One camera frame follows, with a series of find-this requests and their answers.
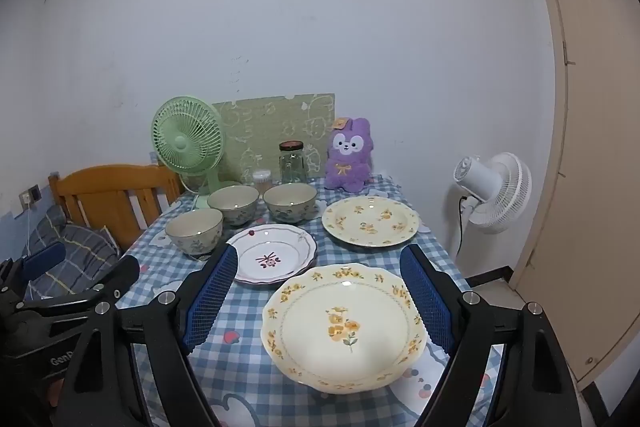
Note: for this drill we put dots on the clear cotton swab container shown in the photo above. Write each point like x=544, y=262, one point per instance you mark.
x=262, y=182

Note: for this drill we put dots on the yellow floral plate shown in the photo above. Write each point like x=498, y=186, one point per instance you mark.
x=340, y=327
x=370, y=222

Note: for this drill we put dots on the green desk fan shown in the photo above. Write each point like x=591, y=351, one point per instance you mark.
x=185, y=139

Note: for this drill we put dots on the beige floral ceramic bowl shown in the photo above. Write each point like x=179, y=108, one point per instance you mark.
x=192, y=234
x=290, y=204
x=234, y=207

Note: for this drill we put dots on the wall socket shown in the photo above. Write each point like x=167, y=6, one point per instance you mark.
x=30, y=196

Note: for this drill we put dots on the glass jar with black lid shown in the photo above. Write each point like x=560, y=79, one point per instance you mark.
x=292, y=164

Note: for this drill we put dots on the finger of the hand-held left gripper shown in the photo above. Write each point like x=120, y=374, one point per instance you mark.
x=117, y=279
x=45, y=259

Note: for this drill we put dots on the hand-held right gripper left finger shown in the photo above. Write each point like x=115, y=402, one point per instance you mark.
x=210, y=302

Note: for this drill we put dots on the blue checkered tablecloth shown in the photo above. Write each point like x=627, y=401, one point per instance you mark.
x=250, y=357

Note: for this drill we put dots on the white standing fan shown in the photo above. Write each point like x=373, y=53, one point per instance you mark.
x=500, y=197

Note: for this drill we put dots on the white plate with red pattern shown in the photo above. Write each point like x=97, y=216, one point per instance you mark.
x=272, y=257

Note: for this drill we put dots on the purple plush bunny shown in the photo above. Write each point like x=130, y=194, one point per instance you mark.
x=347, y=167

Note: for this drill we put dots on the grey plaid pillow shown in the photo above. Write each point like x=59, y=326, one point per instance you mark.
x=75, y=242

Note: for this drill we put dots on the wooden headboard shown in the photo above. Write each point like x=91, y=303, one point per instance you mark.
x=100, y=187

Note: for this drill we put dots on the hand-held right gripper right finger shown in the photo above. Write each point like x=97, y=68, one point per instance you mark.
x=427, y=302

